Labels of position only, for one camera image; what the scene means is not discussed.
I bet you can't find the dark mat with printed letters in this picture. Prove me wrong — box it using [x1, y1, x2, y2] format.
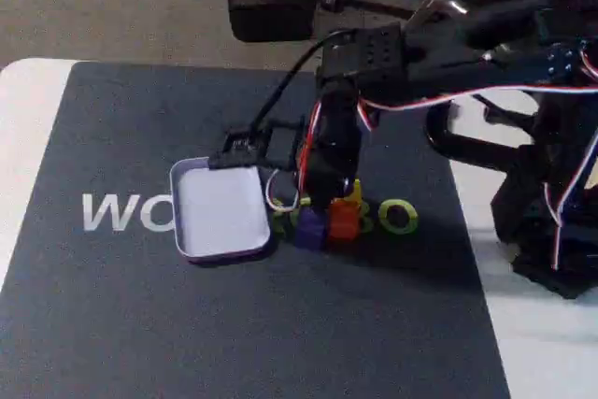
[0, 61, 513, 399]

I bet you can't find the black gripper camera module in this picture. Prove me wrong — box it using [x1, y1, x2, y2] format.
[208, 116, 305, 172]

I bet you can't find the red white servo wire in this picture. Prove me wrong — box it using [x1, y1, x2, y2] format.
[357, 83, 598, 115]
[544, 127, 598, 272]

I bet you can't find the black table clamp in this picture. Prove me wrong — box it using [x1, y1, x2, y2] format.
[425, 99, 524, 162]

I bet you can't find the orange wooden cube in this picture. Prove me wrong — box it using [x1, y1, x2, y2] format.
[326, 200, 360, 241]

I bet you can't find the thin white wire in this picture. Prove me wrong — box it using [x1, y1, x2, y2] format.
[263, 167, 303, 213]

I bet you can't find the purple wooden cube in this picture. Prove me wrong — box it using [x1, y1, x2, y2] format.
[293, 209, 327, 251]

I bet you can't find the white metal tray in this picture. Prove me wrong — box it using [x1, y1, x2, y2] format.
[168, 155, 273, 265]

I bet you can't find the black camera cable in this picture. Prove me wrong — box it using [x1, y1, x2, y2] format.
[249, 29, 354, 132]

